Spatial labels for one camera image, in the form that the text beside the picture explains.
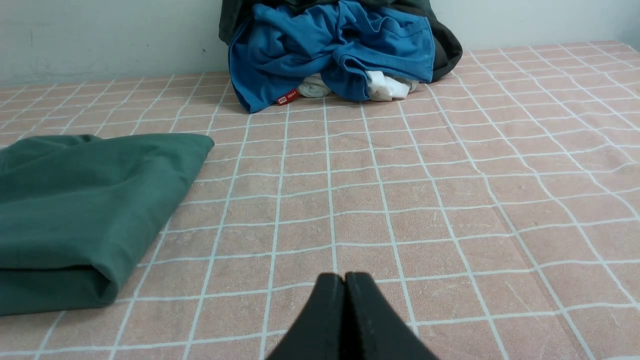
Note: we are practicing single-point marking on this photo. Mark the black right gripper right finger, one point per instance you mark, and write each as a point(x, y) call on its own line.
point(373, 329)

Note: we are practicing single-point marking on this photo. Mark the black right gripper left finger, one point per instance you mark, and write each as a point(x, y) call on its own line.
point(316, 333)

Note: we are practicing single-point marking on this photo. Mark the green long-sleeved shirt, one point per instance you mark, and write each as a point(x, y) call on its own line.
point(78, 213)

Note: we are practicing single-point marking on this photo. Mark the pink checkered tablecloth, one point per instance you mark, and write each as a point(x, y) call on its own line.
point(497, 209)

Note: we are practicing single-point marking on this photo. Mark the white garment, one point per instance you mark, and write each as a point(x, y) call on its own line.
point(380, 86)

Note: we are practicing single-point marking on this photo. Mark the blue garment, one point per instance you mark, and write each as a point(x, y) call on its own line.
point(274, 50)

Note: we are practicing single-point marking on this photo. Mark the dark grey garment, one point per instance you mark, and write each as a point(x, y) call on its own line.
point(448, 50)

